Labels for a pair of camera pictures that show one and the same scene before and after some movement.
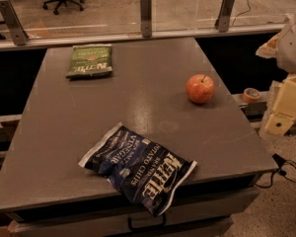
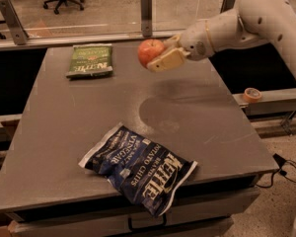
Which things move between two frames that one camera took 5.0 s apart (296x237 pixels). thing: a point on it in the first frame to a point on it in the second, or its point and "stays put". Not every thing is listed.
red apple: (199, 88) to (148, 49)
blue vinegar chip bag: (147, 171) stays put
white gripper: (292, 48) to (194, 42)
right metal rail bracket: (223, 20) stays put
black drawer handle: (144, 227) stays put
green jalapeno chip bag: (90, 60) stays put
